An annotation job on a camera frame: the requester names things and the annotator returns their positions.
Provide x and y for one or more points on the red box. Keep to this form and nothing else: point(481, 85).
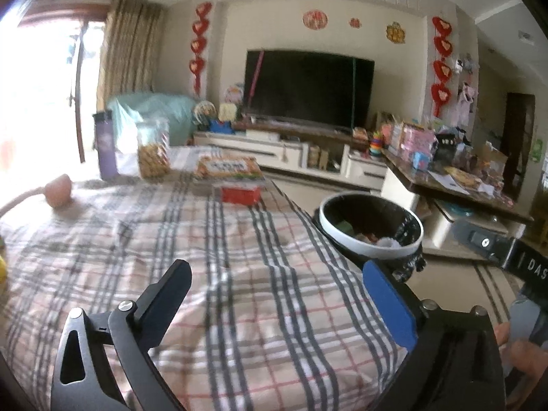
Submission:
point(237, 195)

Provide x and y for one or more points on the marble top side counter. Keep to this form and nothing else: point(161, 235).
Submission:
point(402, 192)

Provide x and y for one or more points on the gold wall decoration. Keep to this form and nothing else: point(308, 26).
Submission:
point(396, 33)

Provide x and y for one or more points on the balcony sliding door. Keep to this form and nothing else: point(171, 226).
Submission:
point(79, 94)

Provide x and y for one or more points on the blue toy bin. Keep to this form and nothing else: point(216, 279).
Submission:
point(221, 127)

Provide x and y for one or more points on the black box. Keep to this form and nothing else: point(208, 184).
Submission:
point(448, 150)

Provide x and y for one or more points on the small red wall decoration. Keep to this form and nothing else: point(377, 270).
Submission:
point(354, 23)

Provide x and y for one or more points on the white television cabinet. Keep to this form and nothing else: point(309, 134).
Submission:
point(265, 150)

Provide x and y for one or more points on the beige patterned curtain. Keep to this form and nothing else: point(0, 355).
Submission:
point(128, 51)

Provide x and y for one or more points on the teal covered armchair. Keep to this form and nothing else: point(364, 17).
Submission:
point(158, 113)

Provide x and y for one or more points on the ferris wheel toy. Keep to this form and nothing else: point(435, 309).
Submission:
point(203, 113)

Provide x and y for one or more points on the cartoon hand fan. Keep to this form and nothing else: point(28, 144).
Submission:
point(233, 94)

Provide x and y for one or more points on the plaid blanket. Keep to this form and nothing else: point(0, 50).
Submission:
point(257, 287)

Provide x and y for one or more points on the red heart garland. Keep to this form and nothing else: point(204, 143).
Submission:
point(200, 47)
point(442, 68)

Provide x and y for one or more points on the dark wooden door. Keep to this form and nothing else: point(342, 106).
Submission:
point(520, 132)

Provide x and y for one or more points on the patterned snack bag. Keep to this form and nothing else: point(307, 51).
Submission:
point(462, 176)

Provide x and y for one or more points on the orange biscuit box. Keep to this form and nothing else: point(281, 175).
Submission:
point(229, 168)

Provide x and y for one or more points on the white bin with black bag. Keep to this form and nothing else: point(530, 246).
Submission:
point(342, 239)

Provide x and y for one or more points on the wall photo cluster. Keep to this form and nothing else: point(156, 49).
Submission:
point(466, 98)

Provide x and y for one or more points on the person's right hand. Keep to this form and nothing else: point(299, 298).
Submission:
point(526, 357)

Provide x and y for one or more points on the clear cookie jar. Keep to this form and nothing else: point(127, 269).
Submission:
point(153, 158)

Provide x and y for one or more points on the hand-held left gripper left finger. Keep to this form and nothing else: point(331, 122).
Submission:
point(167, 304)

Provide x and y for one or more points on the black flat television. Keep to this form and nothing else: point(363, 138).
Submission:
point(308, 85)

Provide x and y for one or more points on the brown round object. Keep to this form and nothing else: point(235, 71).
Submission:
point(58, 190)

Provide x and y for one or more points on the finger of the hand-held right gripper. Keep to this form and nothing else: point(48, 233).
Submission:
point(494, 249)

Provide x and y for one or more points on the red snack packet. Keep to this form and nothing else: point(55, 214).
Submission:
point(370, 237)

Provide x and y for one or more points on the white paper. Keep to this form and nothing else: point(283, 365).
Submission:
point(388, 242)

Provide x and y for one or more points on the purple water bottle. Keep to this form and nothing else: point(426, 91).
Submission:
point(106, 150)

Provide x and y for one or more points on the pink toy box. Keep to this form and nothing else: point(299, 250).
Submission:
point(417, 139)

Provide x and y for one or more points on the round red wall decoration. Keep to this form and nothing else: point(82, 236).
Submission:
point(315, 20)

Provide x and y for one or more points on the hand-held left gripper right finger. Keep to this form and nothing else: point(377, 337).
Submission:
point(391, 304)

